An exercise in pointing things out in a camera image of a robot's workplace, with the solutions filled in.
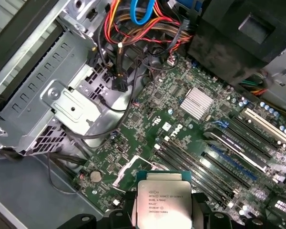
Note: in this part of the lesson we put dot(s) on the black RAM slot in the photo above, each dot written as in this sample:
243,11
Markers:
205,167
197,185
205,174
200,179

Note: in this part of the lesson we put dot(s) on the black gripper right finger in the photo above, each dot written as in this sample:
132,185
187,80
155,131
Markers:
200,214

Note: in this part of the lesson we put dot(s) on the round coin battery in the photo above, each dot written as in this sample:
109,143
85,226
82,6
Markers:
96,177

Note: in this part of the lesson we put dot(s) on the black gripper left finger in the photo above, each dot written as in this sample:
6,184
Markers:
116,219

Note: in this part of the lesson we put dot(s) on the grey power supply unit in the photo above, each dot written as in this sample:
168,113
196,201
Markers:
283,71

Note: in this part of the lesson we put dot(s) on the green motherboard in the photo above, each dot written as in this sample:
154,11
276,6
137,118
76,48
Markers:
145,119

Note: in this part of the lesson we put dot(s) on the silver chipset heatsink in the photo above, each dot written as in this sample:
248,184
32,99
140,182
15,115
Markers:
196,103

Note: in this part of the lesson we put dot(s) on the black expansion slot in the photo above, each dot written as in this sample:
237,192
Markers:
226,170

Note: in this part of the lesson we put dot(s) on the silver metal drive cage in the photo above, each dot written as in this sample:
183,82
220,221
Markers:
69,109

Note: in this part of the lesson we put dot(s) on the blue expansion slot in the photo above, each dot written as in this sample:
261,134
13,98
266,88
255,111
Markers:
233,162

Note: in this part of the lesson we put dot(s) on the black drive bay box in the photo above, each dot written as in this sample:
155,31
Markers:
228,47

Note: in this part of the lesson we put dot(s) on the silver CPU chip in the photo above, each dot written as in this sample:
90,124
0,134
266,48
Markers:
162,198

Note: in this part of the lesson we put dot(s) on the white expansion slot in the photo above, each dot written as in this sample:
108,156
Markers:
267,125

